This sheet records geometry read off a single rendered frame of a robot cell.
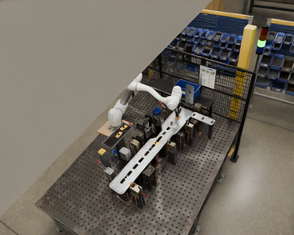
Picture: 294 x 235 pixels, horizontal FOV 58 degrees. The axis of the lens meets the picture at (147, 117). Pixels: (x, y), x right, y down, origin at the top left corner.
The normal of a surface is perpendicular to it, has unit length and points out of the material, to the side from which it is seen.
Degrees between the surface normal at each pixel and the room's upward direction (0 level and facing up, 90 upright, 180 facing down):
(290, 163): 0
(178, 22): 90
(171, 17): 90
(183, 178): 0
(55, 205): 0
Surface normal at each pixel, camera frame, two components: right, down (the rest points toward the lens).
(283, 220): -0.09, -0.71
